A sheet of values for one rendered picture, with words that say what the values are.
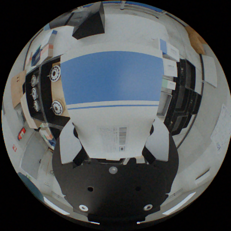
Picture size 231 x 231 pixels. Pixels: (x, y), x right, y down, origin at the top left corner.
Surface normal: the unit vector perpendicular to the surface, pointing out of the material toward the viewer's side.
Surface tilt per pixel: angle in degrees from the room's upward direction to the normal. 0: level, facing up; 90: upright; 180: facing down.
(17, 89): 77
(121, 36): 0
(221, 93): 90
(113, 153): 0
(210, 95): 90
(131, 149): 0
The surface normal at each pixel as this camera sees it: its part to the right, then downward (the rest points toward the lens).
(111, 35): 0.04, 0.53
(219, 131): -1.00, 0.04
